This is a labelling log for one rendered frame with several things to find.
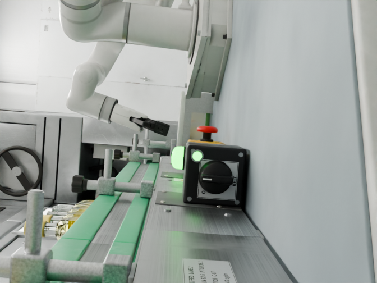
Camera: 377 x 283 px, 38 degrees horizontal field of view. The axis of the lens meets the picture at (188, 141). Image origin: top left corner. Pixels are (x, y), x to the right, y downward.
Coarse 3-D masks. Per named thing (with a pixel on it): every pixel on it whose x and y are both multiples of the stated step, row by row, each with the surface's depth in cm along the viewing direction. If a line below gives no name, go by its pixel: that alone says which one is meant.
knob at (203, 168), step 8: (216, 160) 72; (208, 168) 70; (216, 168) 70; (224, 168) 70; (200, 176) 71; (208, 176) 69; (216, 176) 69; (224, 176) 69; (200, 184) 72; (208, 184) 70; (216, 184) 70; (224, 184) 70; (208, 192) 72; (216, 192) 70
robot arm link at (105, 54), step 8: (96, 48) 162; (104, 48) 161; (112, 48) 160; (120, 48) 159; (96, 56) 162; (104, 56) 162; (112, 56) 162; (96, 64) 159; (104, 64) 163; (112, 64) 163; (104, 72) 163
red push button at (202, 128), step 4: (200, 128) 103; (204, 128) 102; (208, 128) 102; (212, 128) 102; (216, 128) 103; (204, 132) 104; (208, 132) 102; (212, 132) 102; (216, 132) 103; (204, 136) 104; (208, 136) 103
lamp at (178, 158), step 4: (176, 148) 103; (180, 148) 103; (184, 148) 103; (172, 152) 104; (176, 152) 102; (180, 152) 102; (184, 152) 102; (172, 156) 103; (176, 156) 102; (180, 156) 102; (184, 156) 102; (172, 160) 103; (176, 160) 102; (180, 160) 102; (184, 160) 102; (172, 164) 103; (176, 164) 102; (180, 164) 102; (184, 164) 102; (176, 168) 104; (180, 168) 104
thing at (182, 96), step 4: (184, 92) 151; (180, 96) 165; (184, 96) 151; (180, 100) 166; (184, 100) 150; (180, 104) 150; (184, 104) 150; (180, 108) 150; (184, 108) 150; (180, 112) 150; (184, 112) 151; (180, 116) 150; (180, 120) 150; (180, 124) 150; (180, 128) 150; (180, 132) 150; (180, 136) 150; (180, 140) 150; (180, 144) 150
